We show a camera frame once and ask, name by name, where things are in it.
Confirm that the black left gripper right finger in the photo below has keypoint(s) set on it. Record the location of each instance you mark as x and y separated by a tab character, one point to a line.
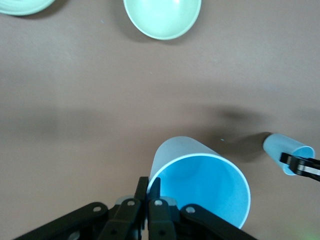
162	220

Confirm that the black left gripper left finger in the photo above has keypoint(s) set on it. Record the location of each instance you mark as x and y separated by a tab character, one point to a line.
120	220

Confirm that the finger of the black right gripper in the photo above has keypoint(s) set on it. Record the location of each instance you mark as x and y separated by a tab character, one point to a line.
295	166
311	161

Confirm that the light blue plastic cup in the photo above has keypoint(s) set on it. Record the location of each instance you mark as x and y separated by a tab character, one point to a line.
205	180
277	145

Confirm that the brown table mat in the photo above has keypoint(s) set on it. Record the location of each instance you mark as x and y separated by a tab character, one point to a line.
75	100

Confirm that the pale green bowl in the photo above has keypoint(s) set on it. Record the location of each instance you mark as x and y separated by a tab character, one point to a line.
162	17

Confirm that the pale green plate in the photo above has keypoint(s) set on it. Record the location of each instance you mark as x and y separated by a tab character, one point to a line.
22	6

